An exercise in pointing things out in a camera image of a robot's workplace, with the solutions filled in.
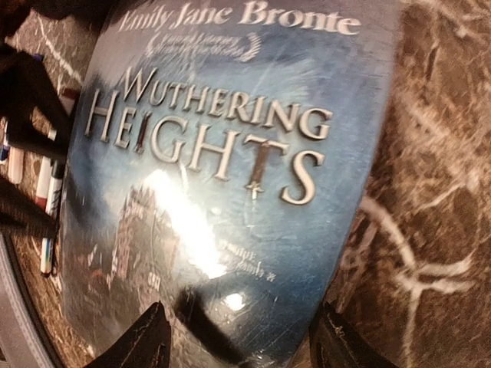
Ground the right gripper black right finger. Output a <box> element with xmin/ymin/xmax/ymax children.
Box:
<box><xmin>308</xmin><ymin>301</ymin><xmax>384</xmax><ymax>367</ymax></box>

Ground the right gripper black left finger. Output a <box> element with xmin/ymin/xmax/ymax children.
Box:
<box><xmin>86</xmin><ymin>301</ymin><xmax>171</xmax><ymax>368</ymax></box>

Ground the Wuthering Heights blue book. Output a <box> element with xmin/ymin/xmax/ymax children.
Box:
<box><xmin>61</xmin><ymin>1</ymin><xmax>399</xmax><ymax>367</ymax></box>

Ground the white marker black cap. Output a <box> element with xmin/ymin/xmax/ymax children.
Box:
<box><xmin>40</xmin><ymin>161</ymin><xmax>64</xmax><ymax>277</ymax></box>

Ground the white marker red cap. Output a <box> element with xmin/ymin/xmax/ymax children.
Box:
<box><xmin>34</xmin><ymin>87</ymin><xmax>77</xmax><ymax>210</ymax></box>

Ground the pale peach highlighter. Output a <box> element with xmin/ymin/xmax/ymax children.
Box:
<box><xmin>8</xmin><ymin>147</ymin><xmax>24</xmax><ymax>185</ymax></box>

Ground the black curved front rail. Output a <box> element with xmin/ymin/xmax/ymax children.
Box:
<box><xmin>1</xmin><ymin>235</ymin><xmax>64</xmax><ymax>367</ymax></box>

